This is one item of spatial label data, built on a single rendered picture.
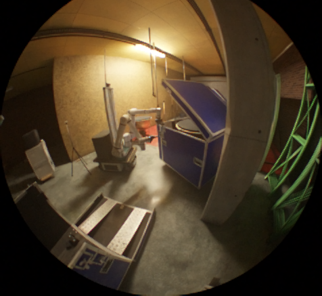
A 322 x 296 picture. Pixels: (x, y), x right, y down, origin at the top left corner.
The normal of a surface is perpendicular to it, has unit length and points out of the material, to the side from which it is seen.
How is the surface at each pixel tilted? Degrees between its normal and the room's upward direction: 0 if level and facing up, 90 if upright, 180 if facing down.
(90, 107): 90
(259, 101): 90
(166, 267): 0
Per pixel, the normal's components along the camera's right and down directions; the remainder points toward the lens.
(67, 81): 0.80, 0.15
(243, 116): -0.59, 0.32
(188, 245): -0.07, -0.94
